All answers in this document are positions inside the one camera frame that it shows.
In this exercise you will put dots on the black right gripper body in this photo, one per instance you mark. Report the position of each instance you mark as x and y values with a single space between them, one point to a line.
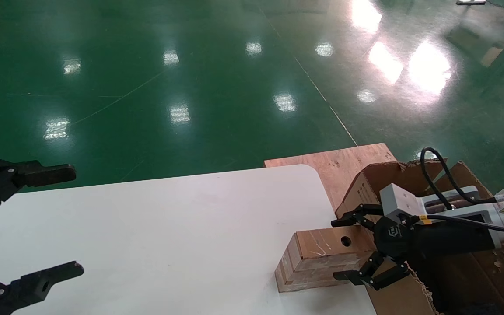
444 238

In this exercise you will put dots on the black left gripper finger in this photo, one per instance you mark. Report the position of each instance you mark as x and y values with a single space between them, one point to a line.
46 174
37 284

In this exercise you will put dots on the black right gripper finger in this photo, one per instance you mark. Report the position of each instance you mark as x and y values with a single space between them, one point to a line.
344 221
352 277

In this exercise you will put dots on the small brown cardboard box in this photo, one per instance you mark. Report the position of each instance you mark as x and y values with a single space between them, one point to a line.
313 262

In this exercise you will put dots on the big open cardboard box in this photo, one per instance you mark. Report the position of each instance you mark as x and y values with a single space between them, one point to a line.
475 280

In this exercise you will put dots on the wooden pallet board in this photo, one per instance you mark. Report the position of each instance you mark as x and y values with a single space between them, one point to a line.
339 164

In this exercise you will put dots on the grey flat stand base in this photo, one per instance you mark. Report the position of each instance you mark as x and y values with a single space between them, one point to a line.
470 1

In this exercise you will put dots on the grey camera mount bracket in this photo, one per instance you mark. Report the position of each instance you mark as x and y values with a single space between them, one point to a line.
468 192

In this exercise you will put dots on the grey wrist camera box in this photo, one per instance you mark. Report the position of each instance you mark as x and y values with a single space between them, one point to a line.
396 201

